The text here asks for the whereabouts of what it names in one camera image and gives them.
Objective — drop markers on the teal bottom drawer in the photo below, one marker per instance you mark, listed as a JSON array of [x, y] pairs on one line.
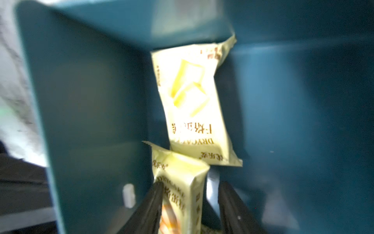
[[296, 91]]

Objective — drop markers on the beige cookie packet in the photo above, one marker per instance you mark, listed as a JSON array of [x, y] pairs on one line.
[[185, 82], [183, 178]]

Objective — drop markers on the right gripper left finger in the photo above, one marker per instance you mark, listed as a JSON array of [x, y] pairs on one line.
[[146, 219]]

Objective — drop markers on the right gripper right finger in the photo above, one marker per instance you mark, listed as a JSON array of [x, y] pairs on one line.
[[235, 216]]

